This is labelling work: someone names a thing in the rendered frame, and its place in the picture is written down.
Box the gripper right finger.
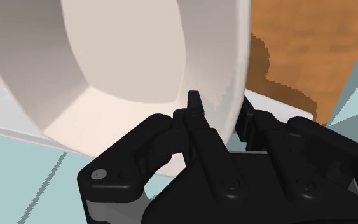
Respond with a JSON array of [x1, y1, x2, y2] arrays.
[[235, 95, 358, 204]]

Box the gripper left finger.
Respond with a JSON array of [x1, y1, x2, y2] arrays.
[[76, 90, 249, 204]]

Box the white bowl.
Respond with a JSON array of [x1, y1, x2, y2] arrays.
[[0, 0, 252, 178]]

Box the brown wooden panel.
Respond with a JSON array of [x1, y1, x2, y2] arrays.
[[245, 0, 358, 127]]

